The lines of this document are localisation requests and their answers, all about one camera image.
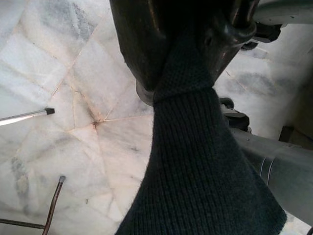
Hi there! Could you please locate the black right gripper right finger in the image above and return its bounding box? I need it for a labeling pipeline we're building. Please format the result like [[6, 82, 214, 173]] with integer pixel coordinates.
[[193, 0, 260, 86]]

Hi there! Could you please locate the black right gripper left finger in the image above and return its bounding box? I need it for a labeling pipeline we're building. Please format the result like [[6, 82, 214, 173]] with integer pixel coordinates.
[[110, 0, 177, 104]]

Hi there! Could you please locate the black T-shirt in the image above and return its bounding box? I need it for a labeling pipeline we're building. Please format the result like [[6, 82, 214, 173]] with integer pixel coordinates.
[[114, 30, 288, 235]]

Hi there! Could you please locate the grey robot leg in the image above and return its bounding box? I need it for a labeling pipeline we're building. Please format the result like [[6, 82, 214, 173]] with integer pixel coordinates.
[[219, 97, 313, 222], [241, 0, 313, 51]]

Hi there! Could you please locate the silver metal clothes rack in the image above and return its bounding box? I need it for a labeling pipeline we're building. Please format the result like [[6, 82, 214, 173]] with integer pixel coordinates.
[[0, 108, 55, 127]]

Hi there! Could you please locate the pink marble folding table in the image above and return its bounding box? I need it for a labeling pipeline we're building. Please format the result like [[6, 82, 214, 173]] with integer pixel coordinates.
[[0, 175, 67, 235]]

